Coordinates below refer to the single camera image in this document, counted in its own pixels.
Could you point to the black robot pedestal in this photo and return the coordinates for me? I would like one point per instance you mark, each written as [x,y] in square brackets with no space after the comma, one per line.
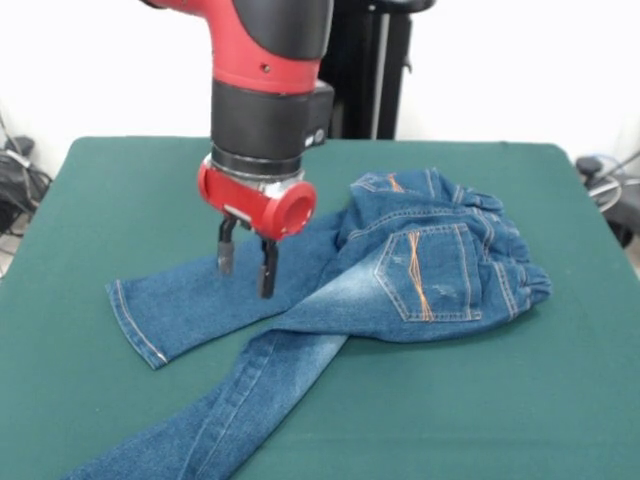
[360,75]

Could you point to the dark green table cloth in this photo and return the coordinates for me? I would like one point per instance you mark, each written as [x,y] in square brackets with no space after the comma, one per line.
[450,400]

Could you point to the blue denim jeans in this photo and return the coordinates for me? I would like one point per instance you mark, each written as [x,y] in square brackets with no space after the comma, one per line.
[200,300]

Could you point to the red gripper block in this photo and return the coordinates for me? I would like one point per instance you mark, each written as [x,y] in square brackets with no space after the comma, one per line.
[250,205]

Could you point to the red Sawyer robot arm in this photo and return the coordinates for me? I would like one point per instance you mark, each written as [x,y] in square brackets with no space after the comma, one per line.
[260,110]

